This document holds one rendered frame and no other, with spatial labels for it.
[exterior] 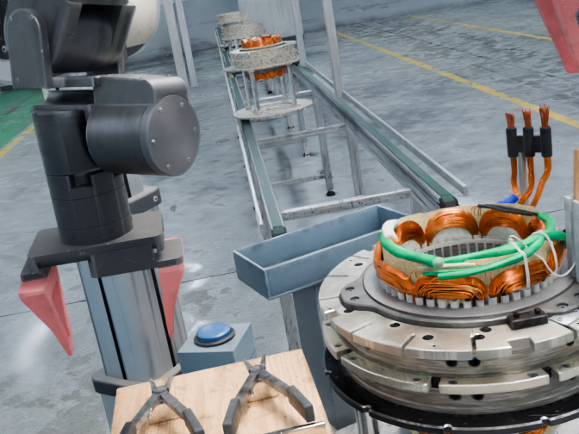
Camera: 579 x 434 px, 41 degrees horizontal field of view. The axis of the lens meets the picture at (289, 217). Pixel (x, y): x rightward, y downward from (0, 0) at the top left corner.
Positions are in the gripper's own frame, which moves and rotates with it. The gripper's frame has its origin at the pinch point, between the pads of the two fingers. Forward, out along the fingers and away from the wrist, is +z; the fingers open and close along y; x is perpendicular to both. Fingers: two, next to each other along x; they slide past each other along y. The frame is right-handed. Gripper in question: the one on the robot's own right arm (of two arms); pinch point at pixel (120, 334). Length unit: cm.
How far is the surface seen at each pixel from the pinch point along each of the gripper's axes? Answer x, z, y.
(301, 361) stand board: 7.4, 9.9, 15.5
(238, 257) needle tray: 41.9, 11.6, 12.3
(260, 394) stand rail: 1.7, 9.3, 10.8
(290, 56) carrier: 303, 19, 61
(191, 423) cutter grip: -4.3, 7.0, 4.7
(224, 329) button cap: 22.8, 12.7, 8.7
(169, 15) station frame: 337, -4, 9
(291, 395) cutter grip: -3.2, 7.0, 13.2
